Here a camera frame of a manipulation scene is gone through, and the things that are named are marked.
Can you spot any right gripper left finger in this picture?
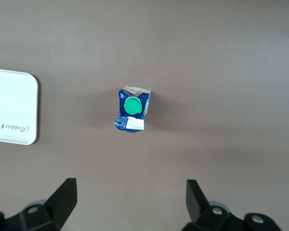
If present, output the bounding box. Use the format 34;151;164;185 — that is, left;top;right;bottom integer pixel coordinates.
4;178;78;231

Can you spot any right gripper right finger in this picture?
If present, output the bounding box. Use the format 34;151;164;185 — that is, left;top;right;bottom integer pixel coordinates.
182;179;246;231

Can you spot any blue white milk carton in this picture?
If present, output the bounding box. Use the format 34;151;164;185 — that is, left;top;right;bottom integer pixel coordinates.
113;85;152;133

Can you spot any cream tray with rabbit print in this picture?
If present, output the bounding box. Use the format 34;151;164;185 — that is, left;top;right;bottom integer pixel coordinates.
0;67;39;145

